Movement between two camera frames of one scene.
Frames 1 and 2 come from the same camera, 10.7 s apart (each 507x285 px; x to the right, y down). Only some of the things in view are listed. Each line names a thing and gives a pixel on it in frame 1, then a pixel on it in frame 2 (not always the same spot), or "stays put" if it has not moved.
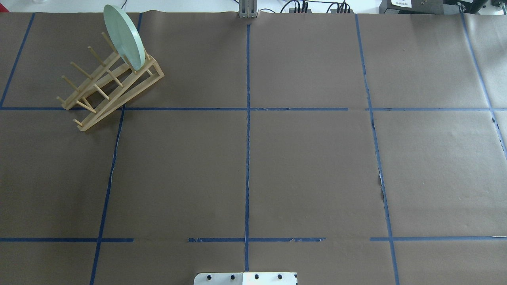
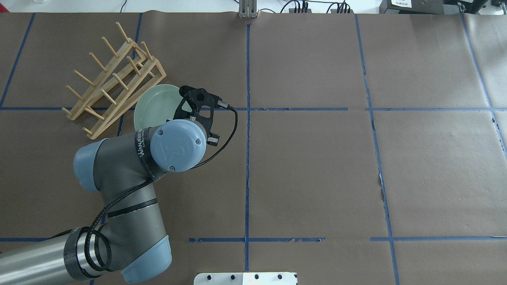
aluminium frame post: x=248 y=9 stays put
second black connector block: x=333 y=11 stays put
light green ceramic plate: x=125 y=37 to x=158 y=104
